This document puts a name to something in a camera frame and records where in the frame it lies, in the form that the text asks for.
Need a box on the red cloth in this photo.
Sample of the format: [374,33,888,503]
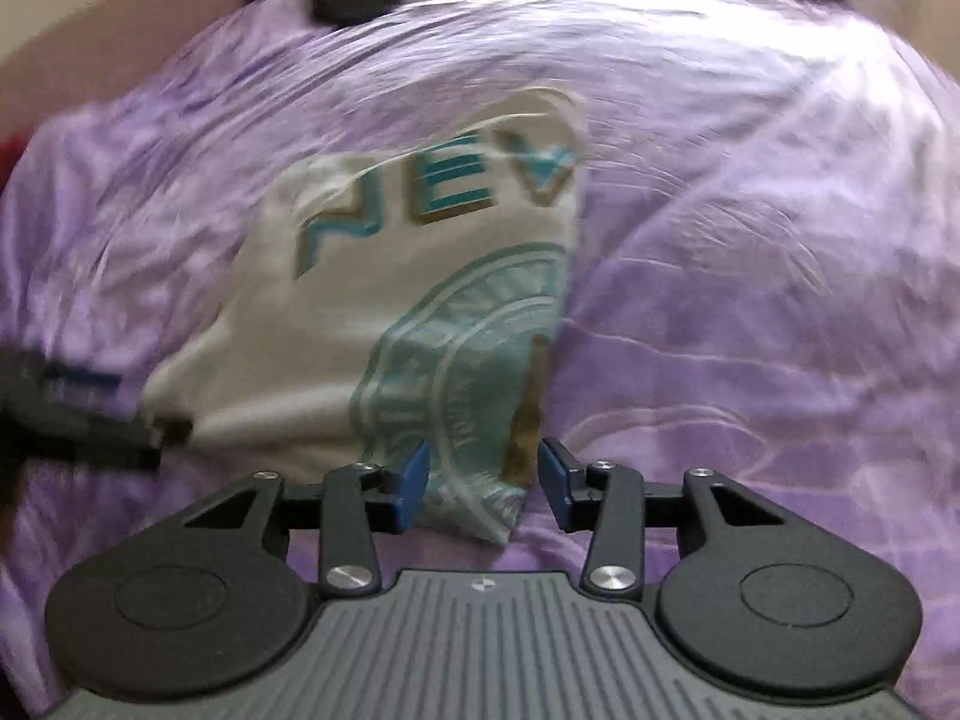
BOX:
[0,133,32,188]

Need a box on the black cloth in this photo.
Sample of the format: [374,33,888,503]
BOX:
[309,0,395,25]

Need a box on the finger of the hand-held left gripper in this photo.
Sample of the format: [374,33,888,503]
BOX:
[26,416,194,472]
[26,360,127,412]

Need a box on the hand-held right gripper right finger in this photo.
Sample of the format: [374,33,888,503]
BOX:
[538,437,785,601]

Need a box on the purple embossed bed sheet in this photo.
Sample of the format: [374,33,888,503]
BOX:
[0,0,960,720]

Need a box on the white printed t-shirt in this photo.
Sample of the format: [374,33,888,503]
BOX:
[142,86,586,547]

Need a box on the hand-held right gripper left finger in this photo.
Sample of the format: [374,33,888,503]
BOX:
[184,439,432,601]

